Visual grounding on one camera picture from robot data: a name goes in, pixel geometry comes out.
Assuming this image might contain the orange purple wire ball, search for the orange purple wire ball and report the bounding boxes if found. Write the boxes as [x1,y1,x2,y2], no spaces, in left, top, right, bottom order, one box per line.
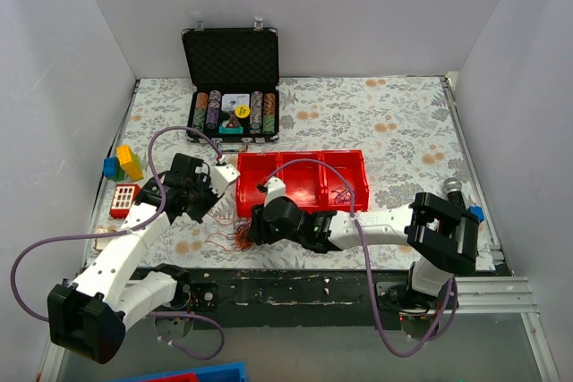
[204,216,254,252]

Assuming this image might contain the purple wires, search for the purple wires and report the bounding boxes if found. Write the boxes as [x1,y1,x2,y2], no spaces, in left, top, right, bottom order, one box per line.
[329,184,357,204]

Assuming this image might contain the red three-compartment bin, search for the red three-compartment bin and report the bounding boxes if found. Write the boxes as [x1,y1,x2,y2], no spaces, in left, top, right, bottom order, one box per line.
[235,149,370,217]

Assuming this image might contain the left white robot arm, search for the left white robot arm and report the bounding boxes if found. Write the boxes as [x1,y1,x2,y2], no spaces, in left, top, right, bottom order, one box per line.
[47,153,239,364]

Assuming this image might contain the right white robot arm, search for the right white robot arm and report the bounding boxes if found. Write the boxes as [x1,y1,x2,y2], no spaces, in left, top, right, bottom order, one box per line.
[247,183,483,309]

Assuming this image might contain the red white window brick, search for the red white window brick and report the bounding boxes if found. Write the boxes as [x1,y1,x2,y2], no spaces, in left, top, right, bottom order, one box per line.
[109,183,141,219]

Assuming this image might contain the yellow green blue brick stack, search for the yellow green blue brick stack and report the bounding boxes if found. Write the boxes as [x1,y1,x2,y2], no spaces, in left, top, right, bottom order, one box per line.
[102,145,144,183]

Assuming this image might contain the floral table mat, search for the floral table mat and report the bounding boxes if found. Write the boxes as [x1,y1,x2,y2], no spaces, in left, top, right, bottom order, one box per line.
[87,75,502,271]

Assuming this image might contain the black poker chip case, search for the black poker chip case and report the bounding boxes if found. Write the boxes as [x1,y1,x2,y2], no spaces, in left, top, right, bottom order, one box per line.
[181,17,280,149]

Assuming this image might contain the small white red toy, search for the small white red toy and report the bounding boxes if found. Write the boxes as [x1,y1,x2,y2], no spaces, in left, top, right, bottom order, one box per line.
[93,225,116,251]

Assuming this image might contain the blue plastic bin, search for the blue plastic bin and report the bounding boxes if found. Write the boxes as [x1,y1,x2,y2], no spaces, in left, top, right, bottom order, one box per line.
[121,362,249,382]

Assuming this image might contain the black microphone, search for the black microphone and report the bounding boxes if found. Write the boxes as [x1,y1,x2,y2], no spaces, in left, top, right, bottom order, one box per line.
[442,177,466,208]

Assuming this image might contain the small blue brick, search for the small blue brick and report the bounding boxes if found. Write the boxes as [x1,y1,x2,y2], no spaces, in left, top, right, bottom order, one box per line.
[467,206,485,223]

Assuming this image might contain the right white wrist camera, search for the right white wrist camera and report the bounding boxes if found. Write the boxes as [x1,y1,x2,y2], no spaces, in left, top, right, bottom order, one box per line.
[257,176,286,205]

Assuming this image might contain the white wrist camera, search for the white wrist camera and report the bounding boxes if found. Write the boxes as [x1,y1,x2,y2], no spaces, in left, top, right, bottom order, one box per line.
[257,176,286,205]
[210,164,240,197]

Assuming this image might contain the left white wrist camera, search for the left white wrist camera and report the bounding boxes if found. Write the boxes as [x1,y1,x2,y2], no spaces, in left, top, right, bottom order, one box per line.
[210,164,240,197]

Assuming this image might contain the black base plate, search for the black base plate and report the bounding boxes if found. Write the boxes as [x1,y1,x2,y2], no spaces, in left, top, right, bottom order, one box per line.
[138,267,460,332]

